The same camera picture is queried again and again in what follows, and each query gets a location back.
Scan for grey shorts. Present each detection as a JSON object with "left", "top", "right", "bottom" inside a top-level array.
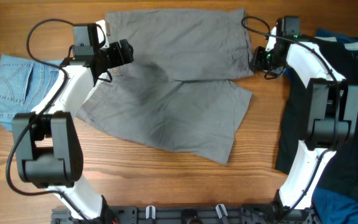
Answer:
[{"left": 77, "top": 9, "right": 252, "bottom": 165}]

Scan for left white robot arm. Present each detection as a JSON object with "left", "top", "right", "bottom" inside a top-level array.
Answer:
[{"left": 6, "top": 20, "right": 134, "bottom": 223}]

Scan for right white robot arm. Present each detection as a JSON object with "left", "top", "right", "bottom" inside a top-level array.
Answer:
[{"left": 250, "top": 40, "right": 358, "bottom": 211}]

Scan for folded blue denim jeans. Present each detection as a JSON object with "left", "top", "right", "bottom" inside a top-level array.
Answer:
[{"left": 0, "top": 54, "right": 59, "bottom": 131}]

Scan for blue garment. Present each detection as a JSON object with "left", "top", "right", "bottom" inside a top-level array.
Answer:
[{"left": 313, "top": 29, "right": 358, "bottom": 223}]

